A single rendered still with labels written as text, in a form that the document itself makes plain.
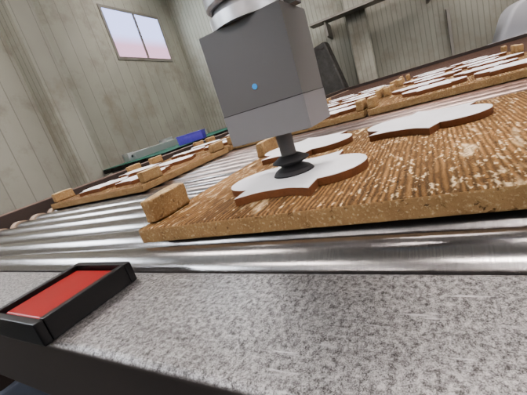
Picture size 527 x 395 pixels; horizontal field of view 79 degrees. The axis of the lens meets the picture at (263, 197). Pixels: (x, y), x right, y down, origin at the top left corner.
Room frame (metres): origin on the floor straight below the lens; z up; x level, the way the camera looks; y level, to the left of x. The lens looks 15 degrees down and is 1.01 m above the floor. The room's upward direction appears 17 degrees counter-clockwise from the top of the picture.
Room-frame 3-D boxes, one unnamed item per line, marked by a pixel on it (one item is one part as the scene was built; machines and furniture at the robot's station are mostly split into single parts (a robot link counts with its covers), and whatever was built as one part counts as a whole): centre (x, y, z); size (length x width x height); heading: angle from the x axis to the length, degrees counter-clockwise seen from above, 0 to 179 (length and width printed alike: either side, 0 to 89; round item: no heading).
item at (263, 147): (0.58, -0.03, 0.95); 0.06 x 0.02 x 0.03; 149
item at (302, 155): (0.33, -0.04, 0.96); 0.04 x 0.04 x 0.02
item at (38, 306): (0.24, 0.17, 0.92); 0.06 x 0.06 x 0.01; 57
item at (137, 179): (0.97, 0.33, 0.94); 0.41 x 0.35 x 0.04; 57
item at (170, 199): (0.35, 0.11, 0.95); 0.06 x 0.02 x 0.03; 149
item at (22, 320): (0.24, 0.17, 0.92); 0.08 x 0.08 x 0.02; 57
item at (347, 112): (1.07, -0.23, 0.94); 0.41 x 0.35 x 0.04; 56
